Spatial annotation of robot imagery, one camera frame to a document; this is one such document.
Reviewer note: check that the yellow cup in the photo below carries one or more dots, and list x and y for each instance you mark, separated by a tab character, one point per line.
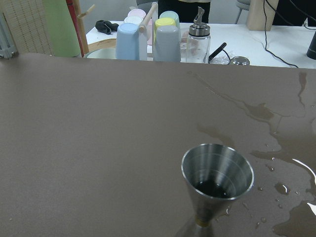
165	21

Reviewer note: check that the steel jigger cup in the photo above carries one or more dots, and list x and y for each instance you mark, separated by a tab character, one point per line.
240	60

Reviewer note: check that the glass pourer bottle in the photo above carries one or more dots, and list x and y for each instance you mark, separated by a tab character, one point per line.
198	40

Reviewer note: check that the black water bottle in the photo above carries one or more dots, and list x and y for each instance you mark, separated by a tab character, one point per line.
311	52

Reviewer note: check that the mint green cup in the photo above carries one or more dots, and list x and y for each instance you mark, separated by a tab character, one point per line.
173	15

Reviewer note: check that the pink cup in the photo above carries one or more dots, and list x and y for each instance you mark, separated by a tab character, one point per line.
141	13

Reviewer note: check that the steel double jigger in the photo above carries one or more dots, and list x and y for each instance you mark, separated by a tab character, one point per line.
216	176

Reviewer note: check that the grey cup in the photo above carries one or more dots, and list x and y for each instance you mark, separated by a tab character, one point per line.
167	44

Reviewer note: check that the light blue cup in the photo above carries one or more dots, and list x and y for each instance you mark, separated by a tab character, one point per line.
127	43

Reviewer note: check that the black clip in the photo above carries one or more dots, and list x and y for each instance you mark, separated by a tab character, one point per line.
106	27

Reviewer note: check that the white cup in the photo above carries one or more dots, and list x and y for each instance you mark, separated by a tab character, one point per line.
133	20

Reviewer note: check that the wooden cup rack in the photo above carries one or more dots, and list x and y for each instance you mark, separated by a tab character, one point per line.
152	14

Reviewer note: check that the green rolled mat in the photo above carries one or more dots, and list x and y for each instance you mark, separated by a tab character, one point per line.
61	29

